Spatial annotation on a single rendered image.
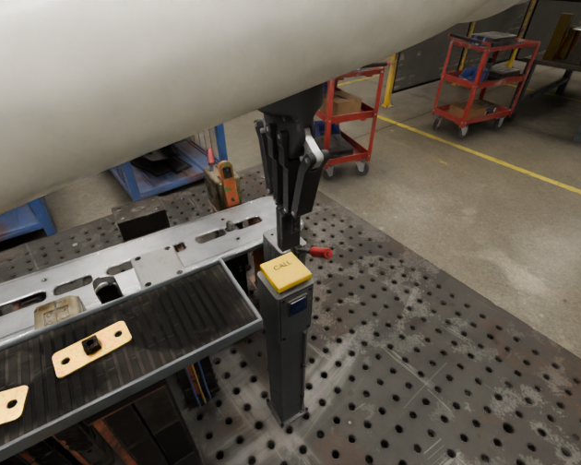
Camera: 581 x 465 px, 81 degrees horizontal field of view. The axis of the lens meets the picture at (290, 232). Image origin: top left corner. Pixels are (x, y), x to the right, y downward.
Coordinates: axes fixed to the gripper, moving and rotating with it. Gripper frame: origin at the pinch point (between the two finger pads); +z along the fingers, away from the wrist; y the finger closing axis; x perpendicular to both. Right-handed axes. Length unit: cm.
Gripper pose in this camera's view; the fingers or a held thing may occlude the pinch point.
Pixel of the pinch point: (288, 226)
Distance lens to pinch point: 47.1
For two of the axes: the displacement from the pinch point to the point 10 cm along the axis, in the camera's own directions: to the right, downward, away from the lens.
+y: -5.3, -5.3, 6.6
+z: 0.0, 7.8, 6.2
